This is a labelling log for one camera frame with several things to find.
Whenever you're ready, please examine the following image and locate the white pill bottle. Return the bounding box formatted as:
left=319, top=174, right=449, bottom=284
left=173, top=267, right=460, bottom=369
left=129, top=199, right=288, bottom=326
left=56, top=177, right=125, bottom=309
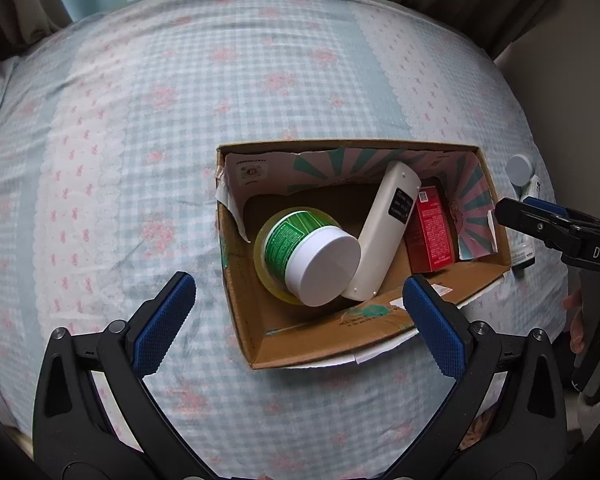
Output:
left=504, top=153, right=542, bottom=271

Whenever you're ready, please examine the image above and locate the white remote control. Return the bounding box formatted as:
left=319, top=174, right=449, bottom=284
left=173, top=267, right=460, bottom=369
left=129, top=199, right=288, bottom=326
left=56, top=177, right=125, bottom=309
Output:
left=341, top=160, right=420, bottom=302

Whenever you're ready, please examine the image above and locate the green jar with white lid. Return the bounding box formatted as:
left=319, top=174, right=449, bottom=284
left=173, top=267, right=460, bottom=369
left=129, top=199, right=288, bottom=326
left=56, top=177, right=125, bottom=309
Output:
left=264, top=211, right=361, bottom=308

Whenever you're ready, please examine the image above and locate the person's right hand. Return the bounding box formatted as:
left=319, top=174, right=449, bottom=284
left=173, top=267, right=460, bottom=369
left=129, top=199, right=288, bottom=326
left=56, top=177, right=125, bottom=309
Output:
left=562, top=288, right=585, bottom=356

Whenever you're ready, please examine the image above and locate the red carton box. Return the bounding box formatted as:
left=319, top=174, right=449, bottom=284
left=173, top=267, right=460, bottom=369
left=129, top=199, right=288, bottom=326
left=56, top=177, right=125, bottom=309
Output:
left=404, top=185, right=455, bottom=274

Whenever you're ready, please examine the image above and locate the cardboard box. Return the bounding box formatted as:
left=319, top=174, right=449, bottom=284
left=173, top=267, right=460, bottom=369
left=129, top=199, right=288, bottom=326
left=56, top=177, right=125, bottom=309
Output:
left=216, top=139, right=510, bottom=370

